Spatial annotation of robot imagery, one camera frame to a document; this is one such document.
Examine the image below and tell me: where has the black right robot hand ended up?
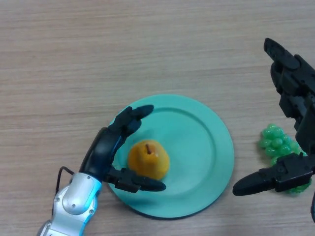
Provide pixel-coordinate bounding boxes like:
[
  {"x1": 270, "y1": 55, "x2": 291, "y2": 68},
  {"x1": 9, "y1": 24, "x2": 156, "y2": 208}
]
[{"x1": 232, "y1": 38, "x2": 315, "y2": 197}]

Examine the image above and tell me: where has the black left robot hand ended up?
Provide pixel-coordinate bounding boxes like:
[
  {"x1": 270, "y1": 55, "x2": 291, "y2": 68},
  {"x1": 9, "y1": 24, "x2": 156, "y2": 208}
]
[{"x1": 78, "y1": 105, "x2": 167, "y2": 194}]

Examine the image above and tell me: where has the yellow pear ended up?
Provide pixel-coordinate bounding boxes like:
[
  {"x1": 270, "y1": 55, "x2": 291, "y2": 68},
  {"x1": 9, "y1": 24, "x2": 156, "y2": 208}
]
[{"x1": 127, "y1": 139, "x2": 170, "y2": 180}]

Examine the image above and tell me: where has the green round plate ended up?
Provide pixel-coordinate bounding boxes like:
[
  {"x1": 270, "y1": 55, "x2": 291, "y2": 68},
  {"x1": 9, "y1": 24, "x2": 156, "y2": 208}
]
[{"x1": 108, "y1": 94, "x2": 235, "y2": 219}]

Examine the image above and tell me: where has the green grape bunch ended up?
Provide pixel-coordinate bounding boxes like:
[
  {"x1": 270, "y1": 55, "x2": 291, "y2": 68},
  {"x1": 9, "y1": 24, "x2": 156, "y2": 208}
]
[{"x1": 258, "y1": 123, "x2": 312, "y2": 195}]

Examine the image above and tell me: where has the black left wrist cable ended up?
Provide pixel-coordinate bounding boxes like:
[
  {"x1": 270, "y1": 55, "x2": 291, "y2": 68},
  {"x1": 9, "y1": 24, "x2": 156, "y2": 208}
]
[{"x1": 55, "y1": 166, "x2": 76, "y2": 199}]

